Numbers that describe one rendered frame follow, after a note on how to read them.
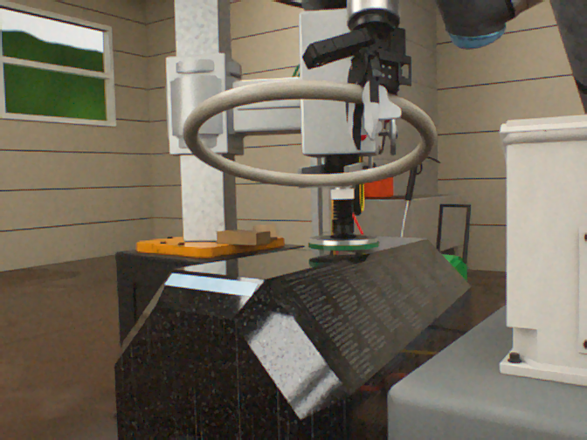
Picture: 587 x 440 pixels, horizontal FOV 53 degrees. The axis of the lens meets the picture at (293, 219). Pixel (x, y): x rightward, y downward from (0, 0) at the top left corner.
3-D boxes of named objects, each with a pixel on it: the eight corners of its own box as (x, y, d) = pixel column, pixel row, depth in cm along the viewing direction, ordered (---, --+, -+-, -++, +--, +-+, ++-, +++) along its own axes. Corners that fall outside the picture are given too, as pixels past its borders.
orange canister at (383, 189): (356, 202, 497) (355, 163, 495) (382, 199, 538) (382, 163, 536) (380, 202, 485) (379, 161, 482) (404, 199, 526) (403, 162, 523)
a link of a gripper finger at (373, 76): (384, 98, 88) (379, 51, 92) (375, 96, 88) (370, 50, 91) (370, 114, 92) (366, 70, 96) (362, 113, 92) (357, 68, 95)
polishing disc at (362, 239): (392, 241, 178) (391, 237, 178) (333, 247, 167) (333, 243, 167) (351, 236, 196) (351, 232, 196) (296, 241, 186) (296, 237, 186)
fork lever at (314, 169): (321, 177, 205) (321, 162, 205) (376, 175, 202) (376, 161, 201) (282, 189, 138) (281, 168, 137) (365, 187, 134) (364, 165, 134)
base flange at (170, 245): (132, 250, 256) (131, 240, 256) (215, 240, 293) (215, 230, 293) (206, 258, 224) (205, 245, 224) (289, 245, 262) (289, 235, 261)
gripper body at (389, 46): (412, 88, 93) (411, 21, 96) (363, 79, 90) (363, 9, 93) (389, 106, 100) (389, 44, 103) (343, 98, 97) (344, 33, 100)
